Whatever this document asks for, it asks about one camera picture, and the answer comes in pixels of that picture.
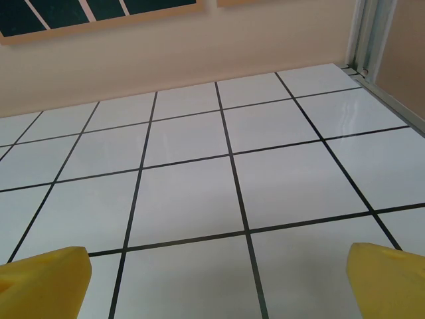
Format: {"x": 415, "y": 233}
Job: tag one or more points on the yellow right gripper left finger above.
{"x": 43, "y": 285}

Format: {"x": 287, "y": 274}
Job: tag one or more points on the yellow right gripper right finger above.
{"x": 388, "y": 285}

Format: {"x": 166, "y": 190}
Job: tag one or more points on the dark panel with pink flowers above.
{"x": 66, "y": 13}

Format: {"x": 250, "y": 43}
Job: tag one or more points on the aluminium table edge rail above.
{"x": 391, "y": 99}

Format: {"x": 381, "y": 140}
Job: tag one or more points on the aluminium frame post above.
{"x": 368, "y": 40}

